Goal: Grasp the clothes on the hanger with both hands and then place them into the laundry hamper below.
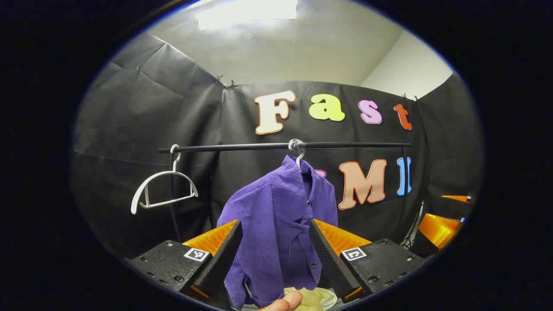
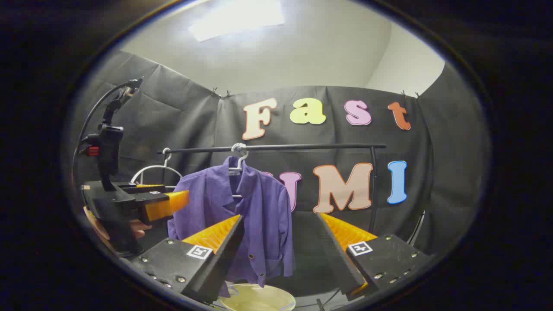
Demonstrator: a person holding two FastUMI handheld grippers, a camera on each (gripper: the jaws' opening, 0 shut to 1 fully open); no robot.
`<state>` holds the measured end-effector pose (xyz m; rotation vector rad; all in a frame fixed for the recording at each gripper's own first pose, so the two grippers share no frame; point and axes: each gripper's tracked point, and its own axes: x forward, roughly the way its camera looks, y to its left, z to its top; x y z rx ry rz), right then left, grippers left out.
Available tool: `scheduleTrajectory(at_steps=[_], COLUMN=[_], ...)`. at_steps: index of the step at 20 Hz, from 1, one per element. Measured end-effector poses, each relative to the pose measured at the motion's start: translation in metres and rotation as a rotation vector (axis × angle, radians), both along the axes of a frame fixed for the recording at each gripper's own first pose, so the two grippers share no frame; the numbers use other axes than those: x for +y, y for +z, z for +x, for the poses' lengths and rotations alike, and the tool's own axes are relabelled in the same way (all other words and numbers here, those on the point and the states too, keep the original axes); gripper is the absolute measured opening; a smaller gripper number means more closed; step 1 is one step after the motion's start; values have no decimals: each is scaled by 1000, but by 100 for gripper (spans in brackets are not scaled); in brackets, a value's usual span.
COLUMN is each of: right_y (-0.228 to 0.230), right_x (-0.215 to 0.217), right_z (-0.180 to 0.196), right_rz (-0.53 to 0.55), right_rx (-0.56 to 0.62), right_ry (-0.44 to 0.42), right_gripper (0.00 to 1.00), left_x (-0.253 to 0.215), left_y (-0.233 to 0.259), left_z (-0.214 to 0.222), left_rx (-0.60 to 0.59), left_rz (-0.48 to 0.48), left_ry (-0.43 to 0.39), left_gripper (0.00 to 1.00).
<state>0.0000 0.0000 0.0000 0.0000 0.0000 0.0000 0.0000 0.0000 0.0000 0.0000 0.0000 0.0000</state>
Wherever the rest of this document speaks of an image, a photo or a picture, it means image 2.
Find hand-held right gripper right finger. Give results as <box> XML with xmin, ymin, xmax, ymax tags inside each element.
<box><xmin>317</xmin><ymin>212</ymin><xmax>432</xmax><ymax>301</ymax></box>

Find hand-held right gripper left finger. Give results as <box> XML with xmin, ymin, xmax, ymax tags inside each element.
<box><xmin>130</xmin><ymin>215</ymin><xmax>245</xmax><ymax>304</ymax></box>

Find cream laundry hamper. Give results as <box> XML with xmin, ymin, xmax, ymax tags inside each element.
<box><xmin>218</xmin><ymin>283</ymin><xmax>297</xmax><ymax>311</ymax></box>

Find purple corduroy shirt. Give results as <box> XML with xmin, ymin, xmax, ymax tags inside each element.
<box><xmin>168</xmin><ymin>156</ymin><xmax>296</xmax><ymax>298</ymax></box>

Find white clothes hanger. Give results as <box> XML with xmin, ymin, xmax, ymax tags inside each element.
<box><xmin>130</xmin><ymin>148</ymin><xmax>184</xmax><ymax>186</ymax></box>
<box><xmin>228</xmin><ymin>143</ymin><xmax>250</xmax><ymax>199</ymax></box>

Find black clothes rack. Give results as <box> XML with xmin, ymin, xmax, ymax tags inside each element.
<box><xmin>157</xmin><ymin>143</ymin><xmax>387</xmax><ymax>236</ymax></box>

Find black cable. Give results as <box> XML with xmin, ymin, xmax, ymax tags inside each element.
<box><xmin>71</xmin><ymin>80</ymin><xmax>132</xmax><ymax>186</ymax></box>

